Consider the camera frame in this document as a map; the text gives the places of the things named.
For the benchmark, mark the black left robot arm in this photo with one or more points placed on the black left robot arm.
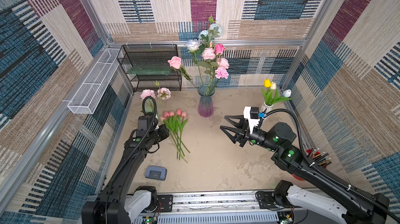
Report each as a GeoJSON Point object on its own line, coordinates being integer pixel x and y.
{"type": "Point", "coordinates": [113, 205]}

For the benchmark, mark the green mat on shelf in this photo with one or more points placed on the green mat on shelf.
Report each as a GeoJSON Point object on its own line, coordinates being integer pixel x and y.
{"type": "Point", "coordinates": [150, 70]}

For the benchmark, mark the pencils in red cup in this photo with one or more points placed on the pencils in red cup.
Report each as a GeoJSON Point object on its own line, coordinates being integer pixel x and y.
{"type": "Point", "coordinates": [318, 157]}

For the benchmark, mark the white ribbed vase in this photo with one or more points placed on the white ribbed vase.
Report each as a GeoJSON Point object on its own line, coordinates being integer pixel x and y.
{"type": "Point", "coordinates": [266, 108]}

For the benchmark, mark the purple glass vase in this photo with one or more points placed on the purple glass vase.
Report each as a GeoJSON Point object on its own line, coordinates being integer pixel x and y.
{"type": "Point", "coordinates": [206, 107]}

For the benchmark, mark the pink peony stem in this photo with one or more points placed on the pink peony stem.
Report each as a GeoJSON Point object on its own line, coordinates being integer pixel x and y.
{"type": "Point", "coordinates": [151, 99]}

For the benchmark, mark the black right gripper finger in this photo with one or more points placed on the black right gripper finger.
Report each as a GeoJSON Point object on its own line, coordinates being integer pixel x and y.
{"type": "Point", "coordinates": [233, 133]}
{"type": "Point", "coordinates": [236, 121]}

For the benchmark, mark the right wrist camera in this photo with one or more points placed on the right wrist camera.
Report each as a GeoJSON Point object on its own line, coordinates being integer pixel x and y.
{"type": "Point", "coordinates": [254, 117]}

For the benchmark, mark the pink tulip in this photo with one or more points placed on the pink tulip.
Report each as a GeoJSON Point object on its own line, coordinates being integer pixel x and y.
{"type": "Point", "coordinates": [185, 119]}
{"type": "Point", "coordinates": [172, 130]}
{"type": "Point", "coordinates": [172, 116]}
{"type": "Point", "coordinates": [179, 129]}
{"type": "Point", "coordinates": [166, 115]}

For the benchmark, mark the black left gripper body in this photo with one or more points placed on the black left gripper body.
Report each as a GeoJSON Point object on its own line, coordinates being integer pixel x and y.
{"type": "Point", "coordinates": [161, 133]}

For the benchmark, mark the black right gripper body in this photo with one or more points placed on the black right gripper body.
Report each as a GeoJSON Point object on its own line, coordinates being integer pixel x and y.
{"type": "Point", "coordinates": [242, 133]}

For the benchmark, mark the grey blue small case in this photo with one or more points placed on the grey blue small case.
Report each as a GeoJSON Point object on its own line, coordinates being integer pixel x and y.
{"type": "Point", "coordinates": [156, 173]}

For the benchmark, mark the white tulip bud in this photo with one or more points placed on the white tulip bud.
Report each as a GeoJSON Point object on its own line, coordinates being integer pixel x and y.
{"type": "Point", "coordinates": [287, 93]}

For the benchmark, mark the cream white tulip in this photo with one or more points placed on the cream white tulip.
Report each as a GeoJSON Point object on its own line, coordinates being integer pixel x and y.
{"type": "Point", "coordinates": [273, 86]}

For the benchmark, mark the yellow tulip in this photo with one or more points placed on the yellow tulip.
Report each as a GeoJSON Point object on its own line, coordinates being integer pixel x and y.
{"type": "Point", "coordinates": [267, 83]}

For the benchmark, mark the white wire mesh basket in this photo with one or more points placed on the white wire mesh basket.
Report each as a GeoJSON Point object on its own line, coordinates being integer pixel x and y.
{"type": "Point", "coordinates": [89, 94]}

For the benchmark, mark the pink rose bouquet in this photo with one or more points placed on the pink rose bouquet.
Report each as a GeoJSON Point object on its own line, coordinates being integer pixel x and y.
{"type": "Point", "coordinates": [207, 57]}

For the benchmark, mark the black wire shelf rack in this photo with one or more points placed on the black wire shelf rack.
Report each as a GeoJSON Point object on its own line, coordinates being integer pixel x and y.
{"type": "Point", "coordinates": [131, 55]}

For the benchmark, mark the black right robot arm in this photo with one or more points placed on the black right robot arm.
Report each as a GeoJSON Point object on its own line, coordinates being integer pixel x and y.
{"type": "Point", "coordinates": [344, 204]}

